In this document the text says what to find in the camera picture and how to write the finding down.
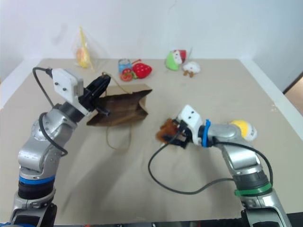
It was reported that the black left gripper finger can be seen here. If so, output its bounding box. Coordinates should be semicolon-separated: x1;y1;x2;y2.
96;76;112;97
91;74;109;87

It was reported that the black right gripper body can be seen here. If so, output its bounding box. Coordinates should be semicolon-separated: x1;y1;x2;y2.
174;119;191;150

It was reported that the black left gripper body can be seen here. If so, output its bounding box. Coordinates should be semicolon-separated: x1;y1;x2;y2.
79;82;111;117

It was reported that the brown plush toy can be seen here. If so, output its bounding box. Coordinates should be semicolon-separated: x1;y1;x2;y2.
155;118;181;145

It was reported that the brown paper bag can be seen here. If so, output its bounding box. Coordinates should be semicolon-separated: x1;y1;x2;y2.
86;71;153;151

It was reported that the red tomato plush toy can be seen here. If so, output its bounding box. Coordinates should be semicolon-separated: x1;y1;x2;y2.
119;68;137;82

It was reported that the yellow plastic bag with toy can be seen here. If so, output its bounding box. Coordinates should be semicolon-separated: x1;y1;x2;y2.
71;26;96;72

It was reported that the red strawberry plush toy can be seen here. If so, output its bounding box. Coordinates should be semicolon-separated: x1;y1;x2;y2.
132;62;153;79

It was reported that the white sheep plush toy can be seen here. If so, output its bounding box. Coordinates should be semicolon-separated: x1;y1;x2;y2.
182;61;202;78

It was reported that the yellow and white plush toy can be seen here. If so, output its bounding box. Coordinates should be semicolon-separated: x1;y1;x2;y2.
229;119;259;143

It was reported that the green and red plush toy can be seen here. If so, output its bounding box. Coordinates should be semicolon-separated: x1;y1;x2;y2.
164;49;188;71

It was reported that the beige table cloth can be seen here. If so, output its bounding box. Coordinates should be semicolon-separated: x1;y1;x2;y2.
0;58;303;225

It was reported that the small clear jar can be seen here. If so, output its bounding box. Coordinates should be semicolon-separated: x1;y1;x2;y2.
117;58;133;74

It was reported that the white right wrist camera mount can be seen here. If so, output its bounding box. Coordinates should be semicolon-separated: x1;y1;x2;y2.
177;104;205;146

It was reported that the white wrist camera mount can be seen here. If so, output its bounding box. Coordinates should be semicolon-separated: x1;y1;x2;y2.
51;68;93;117
177;104;205;146

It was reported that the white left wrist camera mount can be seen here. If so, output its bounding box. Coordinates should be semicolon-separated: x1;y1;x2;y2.
51;68;93;117

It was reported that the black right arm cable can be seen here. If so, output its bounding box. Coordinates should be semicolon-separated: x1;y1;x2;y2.
147;130;275;196

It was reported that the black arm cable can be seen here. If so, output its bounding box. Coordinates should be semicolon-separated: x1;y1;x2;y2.
147;130;275;196
32;67;69;157

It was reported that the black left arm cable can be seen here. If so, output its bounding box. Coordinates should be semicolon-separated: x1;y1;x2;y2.
32;67;69;157

